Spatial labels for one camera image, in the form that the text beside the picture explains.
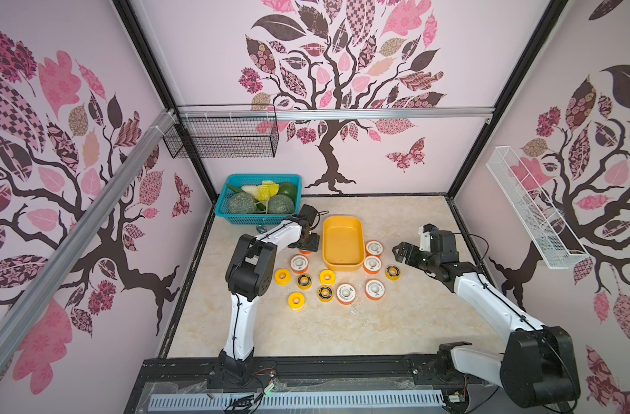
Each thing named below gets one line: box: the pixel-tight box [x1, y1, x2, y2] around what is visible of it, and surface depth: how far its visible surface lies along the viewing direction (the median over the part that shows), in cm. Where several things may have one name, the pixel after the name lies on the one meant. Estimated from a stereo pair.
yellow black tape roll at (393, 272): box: [384, 264, 401, 282], surface depth 96 cm
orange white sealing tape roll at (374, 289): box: [364, 278, 386, 302], surface depth 91 cm
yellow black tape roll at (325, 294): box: [317, 285, 334, 303], surface depth 90 cm
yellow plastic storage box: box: [321, 214, 366, 272], surface depth 105 cm
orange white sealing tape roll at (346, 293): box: [335, 282, 357, 306], surface depth 89 cm
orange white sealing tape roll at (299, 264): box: [289, 253, 309, 275], surface depth 97 cm
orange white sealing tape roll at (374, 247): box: [365, 239, 385, 258], surface depth 102 cm
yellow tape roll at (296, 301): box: [287, 291, 307, 312], surface depth 88 cm
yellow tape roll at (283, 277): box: [274, 268, 293, 287], surface depth 94 cm
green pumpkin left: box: [228, 191, 257, 214], surface depth 105 cm
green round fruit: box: [277, 181, 298, 205], surface depth 113 cm
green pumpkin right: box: [267, 194, 295, 215], surface depth 106 cm
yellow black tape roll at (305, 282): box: [296, 273, 314, 291], surface depth 94 cm
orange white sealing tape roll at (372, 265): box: [362, 255, 383, 276], surface depth 97 cm
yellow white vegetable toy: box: [240, 180, 280, 202], surface depth 115 cm
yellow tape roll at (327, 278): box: [319, 269, 336, 288], surface depth 94 cm
